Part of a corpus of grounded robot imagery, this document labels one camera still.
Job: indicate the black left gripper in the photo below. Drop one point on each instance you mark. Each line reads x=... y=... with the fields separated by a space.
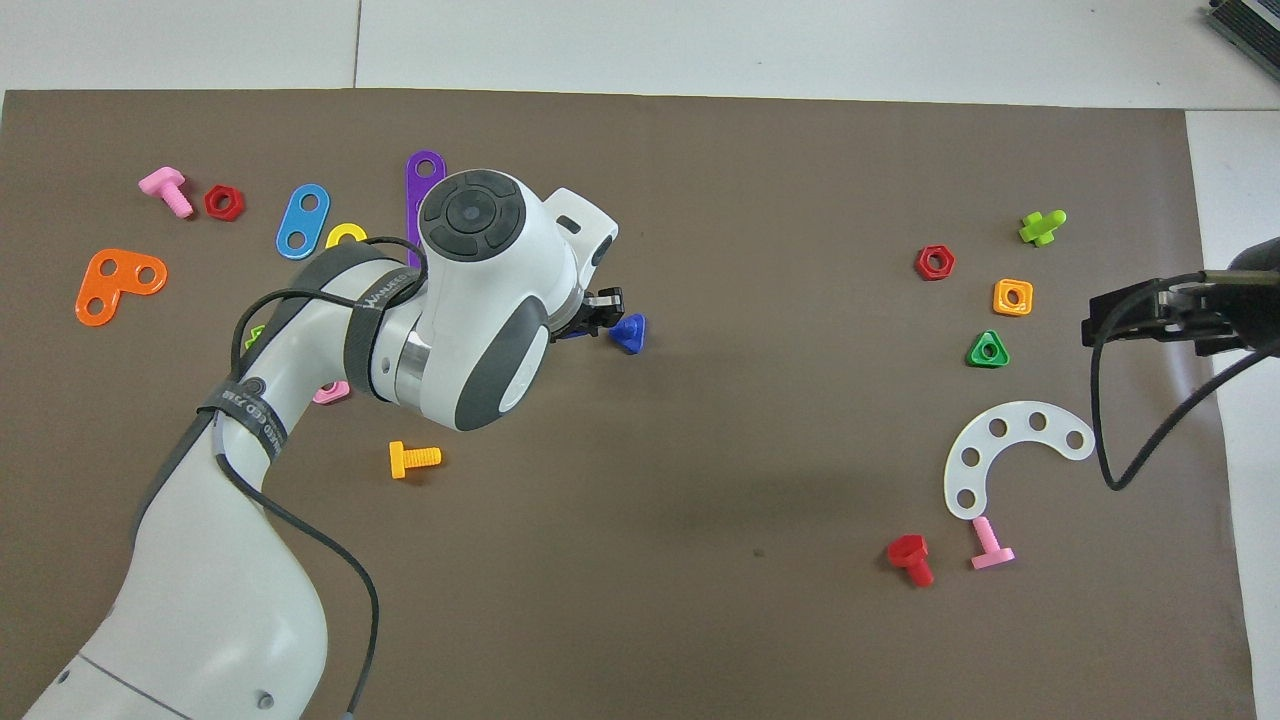
x=578 y=315

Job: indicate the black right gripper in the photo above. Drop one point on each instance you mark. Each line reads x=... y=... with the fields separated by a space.
x=1175 y=312

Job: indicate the blue triangle-head plastic screw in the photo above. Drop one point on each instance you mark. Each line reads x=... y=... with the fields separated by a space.
x=628 y=332

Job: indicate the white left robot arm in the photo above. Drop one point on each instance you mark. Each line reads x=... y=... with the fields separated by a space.
x=470 y=300

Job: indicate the lime cross-head plastic screw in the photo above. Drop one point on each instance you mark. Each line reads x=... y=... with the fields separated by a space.
x=1040 y=229

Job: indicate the orange square plastic nut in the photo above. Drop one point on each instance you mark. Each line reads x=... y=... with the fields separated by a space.
x=1000 y=308

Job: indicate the green triangle plastic nut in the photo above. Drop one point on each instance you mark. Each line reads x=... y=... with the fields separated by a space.
x=975 y=358

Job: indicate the orange plastic screw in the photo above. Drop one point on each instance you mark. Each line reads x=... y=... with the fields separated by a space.
x=405 y=460

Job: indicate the red hexagon plastic nut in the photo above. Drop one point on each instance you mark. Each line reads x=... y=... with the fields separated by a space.
x=922 y=270
x=212 y=210

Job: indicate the pink plastic screw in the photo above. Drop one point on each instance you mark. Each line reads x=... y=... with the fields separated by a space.
x=990 y=548
x=165 y=187

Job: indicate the pink square plastic nut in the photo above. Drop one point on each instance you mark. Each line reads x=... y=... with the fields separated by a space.
x=328 y=393

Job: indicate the red plastic screw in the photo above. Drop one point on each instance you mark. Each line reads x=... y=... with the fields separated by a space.
x=908 y=552

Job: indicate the lime cross plastic nut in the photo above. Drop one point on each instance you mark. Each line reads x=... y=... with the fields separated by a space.
x=255 y=337

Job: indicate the purple four-hole strip plate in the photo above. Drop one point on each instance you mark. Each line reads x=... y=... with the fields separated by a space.
x=425 y=185

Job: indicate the brown table mat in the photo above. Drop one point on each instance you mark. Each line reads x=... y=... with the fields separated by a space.
x=720 y=500

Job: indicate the white curved perforated plate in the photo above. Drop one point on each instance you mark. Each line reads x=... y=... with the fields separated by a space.
x=975 y=450

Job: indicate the yellow three-hole strip plate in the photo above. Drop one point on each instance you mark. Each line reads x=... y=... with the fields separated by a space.
x=345 y=230

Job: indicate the blue two-hole strip plate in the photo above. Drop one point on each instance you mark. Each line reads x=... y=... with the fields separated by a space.
x=303 y=222

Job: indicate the grey finned device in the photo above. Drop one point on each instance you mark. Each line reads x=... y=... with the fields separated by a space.
x=1250 y=25

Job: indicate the orange heart-shaped plate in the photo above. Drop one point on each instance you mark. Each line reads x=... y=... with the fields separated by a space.
x=118 y=285

